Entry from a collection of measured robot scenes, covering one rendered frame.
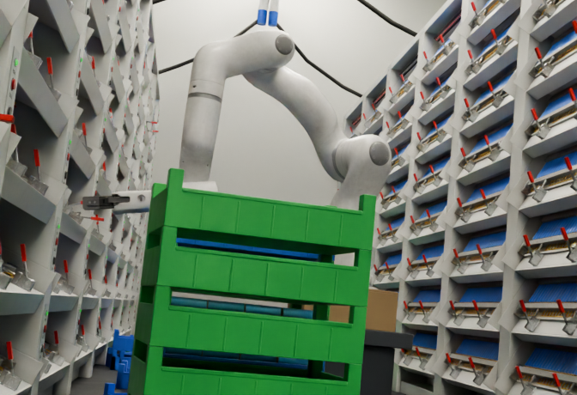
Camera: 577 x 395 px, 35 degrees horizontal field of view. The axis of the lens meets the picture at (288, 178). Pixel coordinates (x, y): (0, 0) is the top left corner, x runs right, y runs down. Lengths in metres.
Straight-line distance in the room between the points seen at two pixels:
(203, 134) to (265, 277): 1.10
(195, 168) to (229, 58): 0.30
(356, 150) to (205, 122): 0.42
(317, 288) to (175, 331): 0.21
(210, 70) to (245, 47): 0.11
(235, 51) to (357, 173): 0.46
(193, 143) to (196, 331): 1.13
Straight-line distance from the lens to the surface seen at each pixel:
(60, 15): 1.92
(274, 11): 6.09
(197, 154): 2.36
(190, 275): 1.25
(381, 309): 2.42
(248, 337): 1.27
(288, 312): 1.61
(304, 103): 2.47
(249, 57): 2.39
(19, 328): 2.08
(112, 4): 2.90
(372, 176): 2.48
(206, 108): 2.34
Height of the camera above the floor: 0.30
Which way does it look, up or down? 8 degrees up
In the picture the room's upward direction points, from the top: 6 degrees clockwise
